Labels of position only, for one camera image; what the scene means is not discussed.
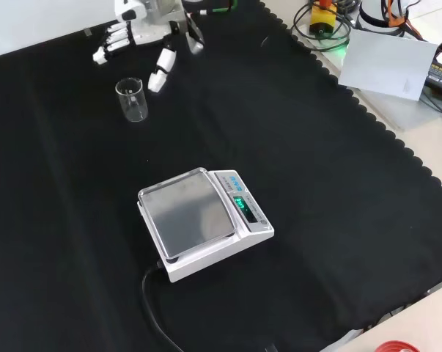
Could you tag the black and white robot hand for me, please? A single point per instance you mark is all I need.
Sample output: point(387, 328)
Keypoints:
point(151, 25)

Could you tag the clear glass beaker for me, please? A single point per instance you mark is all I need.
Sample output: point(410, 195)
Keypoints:
point(132, 102)

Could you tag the yellow stop button box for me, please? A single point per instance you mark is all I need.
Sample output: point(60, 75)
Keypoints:
point(322, 20)

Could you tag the white electronic balance steel pan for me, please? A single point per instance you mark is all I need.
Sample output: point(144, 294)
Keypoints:
point(202, 223)

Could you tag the black bench cloth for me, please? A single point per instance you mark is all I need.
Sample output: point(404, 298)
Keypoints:
point(77, 220)

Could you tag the pale board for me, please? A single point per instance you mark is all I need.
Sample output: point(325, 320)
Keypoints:
point(385, 66)

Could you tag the red round object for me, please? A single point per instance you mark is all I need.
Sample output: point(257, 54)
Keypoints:
point(395, 346)

